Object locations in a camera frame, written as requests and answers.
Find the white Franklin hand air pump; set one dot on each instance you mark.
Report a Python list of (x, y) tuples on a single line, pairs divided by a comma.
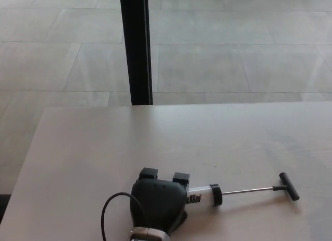
[(205, 192)]

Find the black vertical frame post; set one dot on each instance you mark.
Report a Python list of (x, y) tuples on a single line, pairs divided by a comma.
[(136, 49)]

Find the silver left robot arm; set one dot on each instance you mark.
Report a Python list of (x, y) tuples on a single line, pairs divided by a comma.
[(149, 234)]

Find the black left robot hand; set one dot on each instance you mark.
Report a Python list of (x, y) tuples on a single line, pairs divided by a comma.
[(158, 202)]

